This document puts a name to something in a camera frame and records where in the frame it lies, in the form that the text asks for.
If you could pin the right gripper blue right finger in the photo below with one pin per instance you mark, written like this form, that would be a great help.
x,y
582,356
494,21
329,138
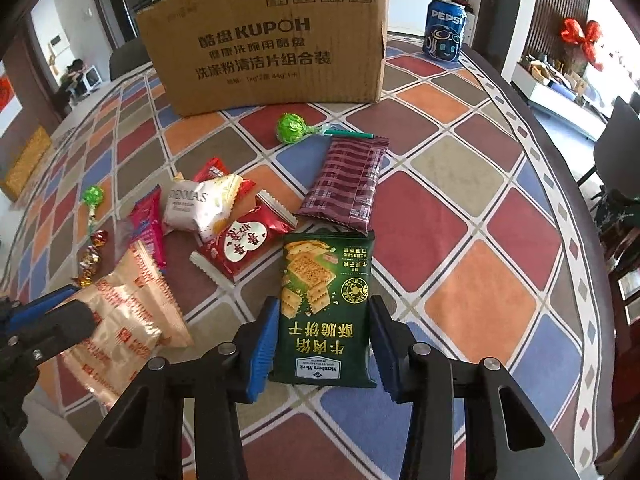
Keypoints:
x,y
391,342

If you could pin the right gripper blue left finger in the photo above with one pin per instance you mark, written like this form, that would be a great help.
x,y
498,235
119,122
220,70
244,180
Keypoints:
x,y
256,343

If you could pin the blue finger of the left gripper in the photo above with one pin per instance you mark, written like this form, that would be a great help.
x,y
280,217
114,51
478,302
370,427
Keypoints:
x,y
44,338
15,315

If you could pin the dark green cracker bag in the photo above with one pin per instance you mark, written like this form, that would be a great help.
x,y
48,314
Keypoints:
x,y
324,329

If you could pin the beige red printed snack bag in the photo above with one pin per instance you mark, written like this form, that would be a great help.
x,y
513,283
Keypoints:
x,y
135,311

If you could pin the maroon striped snack pack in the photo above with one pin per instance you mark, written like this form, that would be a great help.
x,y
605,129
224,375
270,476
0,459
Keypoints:
x,y
343,192

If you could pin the green lollipop with stick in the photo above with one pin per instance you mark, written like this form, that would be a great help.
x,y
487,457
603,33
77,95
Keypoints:
x,y
292,128

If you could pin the red gold wrapped candies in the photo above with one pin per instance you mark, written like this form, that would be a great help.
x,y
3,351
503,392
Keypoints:
x,y
90,261

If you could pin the red white snack packet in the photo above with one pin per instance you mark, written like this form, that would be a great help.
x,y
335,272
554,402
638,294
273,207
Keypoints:
x,y
224,257

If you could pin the colourful diamond pattern table mat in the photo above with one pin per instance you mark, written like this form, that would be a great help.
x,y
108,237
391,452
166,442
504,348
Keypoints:
x,y
483,246

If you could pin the small red snack packet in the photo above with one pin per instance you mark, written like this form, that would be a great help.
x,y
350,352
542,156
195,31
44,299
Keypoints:
x,y
147,225

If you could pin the small green lollipop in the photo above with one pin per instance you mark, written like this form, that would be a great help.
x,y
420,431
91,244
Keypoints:
x,y
92,197

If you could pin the white Denmas pastry packet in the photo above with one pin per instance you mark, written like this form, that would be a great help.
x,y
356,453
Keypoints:
x,y
203,207

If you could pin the yellow woven tissue box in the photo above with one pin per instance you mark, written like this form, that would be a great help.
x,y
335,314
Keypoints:
x,y
19,172

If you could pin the dark grey dining chair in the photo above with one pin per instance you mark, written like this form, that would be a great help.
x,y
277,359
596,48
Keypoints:
x,y
128,57

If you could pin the dark chair at right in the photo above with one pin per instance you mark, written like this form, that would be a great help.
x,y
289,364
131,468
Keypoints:
x,y
616,163

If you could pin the white low TV cabinet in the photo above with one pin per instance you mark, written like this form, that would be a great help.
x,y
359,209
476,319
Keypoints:
x,y
589,118

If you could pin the brown cardboard box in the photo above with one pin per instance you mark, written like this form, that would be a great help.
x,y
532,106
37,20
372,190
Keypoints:
x,y
218,54

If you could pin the blue Pepsi can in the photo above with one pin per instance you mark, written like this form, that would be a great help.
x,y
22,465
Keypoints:
x,y
444,29

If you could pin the red balloon flower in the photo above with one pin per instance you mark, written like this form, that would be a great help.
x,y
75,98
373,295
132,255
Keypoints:
x,y
584,37

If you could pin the dark interior door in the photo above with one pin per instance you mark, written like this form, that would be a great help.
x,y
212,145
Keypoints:
x,y
494,29

